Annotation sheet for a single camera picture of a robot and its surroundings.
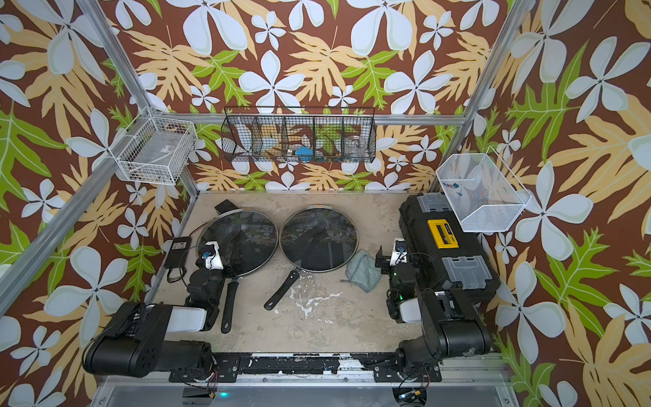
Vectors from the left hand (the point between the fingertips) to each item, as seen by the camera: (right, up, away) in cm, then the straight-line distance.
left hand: (225, 246), depth 87 cm
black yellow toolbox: (+73, -2, -7) cm, 74 cm away
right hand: (+60, 0, +2) cm, 60 cm away
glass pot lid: (+33, +2, +5) cm, 33 cm away
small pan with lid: (+23, -11, -3) cm, 26 cm away
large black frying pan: (+5, -14, -7) cm, 17 cm away
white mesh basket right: (+87, +18, -5) cm, 89 cm away
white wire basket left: (-23, +34, -2) cm, 41 cm away
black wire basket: (+25, +43, +9) cm, 51 cm away
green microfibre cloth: (+49, -9, +5) cm, 50 cm away
